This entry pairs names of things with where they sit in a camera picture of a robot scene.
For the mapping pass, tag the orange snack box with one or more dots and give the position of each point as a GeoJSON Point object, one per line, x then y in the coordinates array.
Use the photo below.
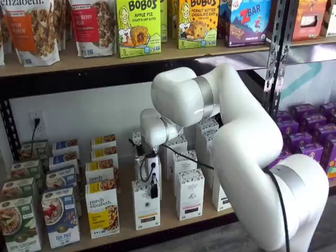
{"type": "Point", "coordinates": [309, 23]}

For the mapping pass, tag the orange label granola pouch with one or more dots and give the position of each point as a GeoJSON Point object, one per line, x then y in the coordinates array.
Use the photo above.
{"type": "Point", "coordinates": [31, 31]}

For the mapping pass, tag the yellow snack box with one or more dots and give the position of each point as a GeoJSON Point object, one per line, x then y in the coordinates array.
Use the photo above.
{"type": "Point", "coordinates": [173, 18]}

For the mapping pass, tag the white box pink strip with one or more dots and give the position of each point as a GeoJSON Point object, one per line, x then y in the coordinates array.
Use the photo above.
{"type": "Point", "coordinates": [181, 143]}
{"type": "Point", "coordinates": [187, 164]}
{"type": "Point", "coordinates": [190, 197]}

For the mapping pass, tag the white wall outlet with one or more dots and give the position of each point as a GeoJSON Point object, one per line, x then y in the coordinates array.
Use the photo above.
{"type": "Point", "coordinates": [39, 131]}

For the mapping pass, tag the white granola pouch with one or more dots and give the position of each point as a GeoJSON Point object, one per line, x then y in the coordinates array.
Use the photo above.
{"type": "Point", "coordinates": [60, 23]}
{"type": "Point", "coordinates": [1, 39]}

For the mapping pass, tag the black metal shelving rack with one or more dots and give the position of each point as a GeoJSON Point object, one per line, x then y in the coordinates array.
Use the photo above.
{"type": "Point", "coordinates": [105, 84]}

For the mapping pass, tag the green snack box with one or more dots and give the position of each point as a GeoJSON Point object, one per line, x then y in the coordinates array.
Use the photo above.
{"type": "Point", "coordinates": [163, 21]}

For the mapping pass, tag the white snack box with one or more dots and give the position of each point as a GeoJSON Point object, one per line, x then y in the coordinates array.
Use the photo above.
{"type": "Point", "coordinates": [331, 21]}

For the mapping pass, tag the purple Zbar box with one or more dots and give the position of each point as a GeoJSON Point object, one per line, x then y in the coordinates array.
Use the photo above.
{"type": "Point", "coordinates": [246, 23]}

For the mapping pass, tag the yellow label granola box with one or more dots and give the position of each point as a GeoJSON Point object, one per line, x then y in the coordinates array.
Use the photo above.
{"type": "Point", "coordinates": [103, 140]}
{"type": "Point", "coordinates": [99, 173]}
{"type": "Point", "coordinates": [102, 210]}
{"type": "Point", "coordinates": [105, 153]}

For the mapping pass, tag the red label granola pouch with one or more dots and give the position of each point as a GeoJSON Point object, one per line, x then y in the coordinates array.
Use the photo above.
{"type": "Point", "coordinates": [92, 29]}

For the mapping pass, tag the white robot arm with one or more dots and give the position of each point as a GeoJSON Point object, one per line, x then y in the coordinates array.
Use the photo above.
{"type": "Point", "coordinates": [244, 157]}

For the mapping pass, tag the blue oatmeal box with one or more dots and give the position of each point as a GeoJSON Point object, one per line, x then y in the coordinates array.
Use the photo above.
{"type": "Point", "coordinates": [63, 160]}
{"type": "Point", "coordinates": [64, 145]}
{"type": "Point", "coordinates": [60, 218]}
{"type": "Point", "coordinates": [61, 178]}

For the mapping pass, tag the green Bobo's apple pie box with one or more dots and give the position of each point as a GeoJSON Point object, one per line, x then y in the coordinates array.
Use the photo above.
{"type": "Point", "coordinates": [139, 29]}

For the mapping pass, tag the green oatmeal box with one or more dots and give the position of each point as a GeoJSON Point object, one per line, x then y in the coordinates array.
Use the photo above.
{"type": "Point", "coordinates": [25, 169]}
{"type": "Point", "coordinates": [18, 187]}
{"type": "Point", "coordinates": [40, 151]}
{"type": "Point", "coordinates": [18, 223]}

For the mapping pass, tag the yellow Bobo's peanut butter box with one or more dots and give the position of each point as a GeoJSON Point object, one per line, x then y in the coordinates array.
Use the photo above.
{"type": "Point", "coordinates": [198, 26]}

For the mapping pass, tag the white box dark strip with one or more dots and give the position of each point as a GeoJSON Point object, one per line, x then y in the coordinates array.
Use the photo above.
{"type": "Point", "coordinates": [207, 139]}
{"type": "Point", "coordinates": [207, 123]}
{"type": "Point", "coordinates": [218, 199]}

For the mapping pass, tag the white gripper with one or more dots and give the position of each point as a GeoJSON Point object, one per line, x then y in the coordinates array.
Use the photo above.
{"type": "Point", "coordinates": [153, 164]}

